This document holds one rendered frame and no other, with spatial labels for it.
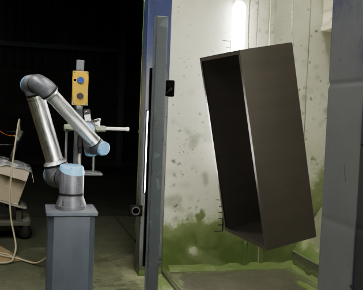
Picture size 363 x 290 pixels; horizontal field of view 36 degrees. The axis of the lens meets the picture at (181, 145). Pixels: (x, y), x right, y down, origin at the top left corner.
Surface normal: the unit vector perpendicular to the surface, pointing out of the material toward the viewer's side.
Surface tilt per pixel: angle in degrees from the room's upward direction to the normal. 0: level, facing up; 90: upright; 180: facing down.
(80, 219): 90
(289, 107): 90
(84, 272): 90
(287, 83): 90
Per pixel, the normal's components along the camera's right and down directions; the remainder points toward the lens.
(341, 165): -0.96, -0.03
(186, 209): 0.26, 0.06
